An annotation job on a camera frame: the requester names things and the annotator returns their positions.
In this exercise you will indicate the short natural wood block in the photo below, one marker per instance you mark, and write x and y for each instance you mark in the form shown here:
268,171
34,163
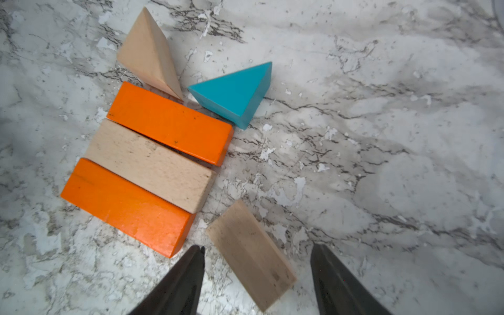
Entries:
252,255

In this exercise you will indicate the orange rectangular block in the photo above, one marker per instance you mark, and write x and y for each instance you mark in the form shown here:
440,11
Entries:
171,123
131,209

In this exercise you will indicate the natural wood triangle block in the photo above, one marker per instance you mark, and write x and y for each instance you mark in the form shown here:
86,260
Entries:
146,53

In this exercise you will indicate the teal triangle block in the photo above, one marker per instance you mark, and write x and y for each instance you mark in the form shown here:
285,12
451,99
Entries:
236,96

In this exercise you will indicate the long natural wood block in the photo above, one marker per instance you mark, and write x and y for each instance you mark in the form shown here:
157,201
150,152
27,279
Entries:
153,167

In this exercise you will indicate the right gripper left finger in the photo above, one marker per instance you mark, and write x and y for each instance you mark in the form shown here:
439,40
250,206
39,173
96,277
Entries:
179,291

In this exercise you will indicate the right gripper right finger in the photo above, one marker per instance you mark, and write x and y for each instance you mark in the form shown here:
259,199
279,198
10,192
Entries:
337,290

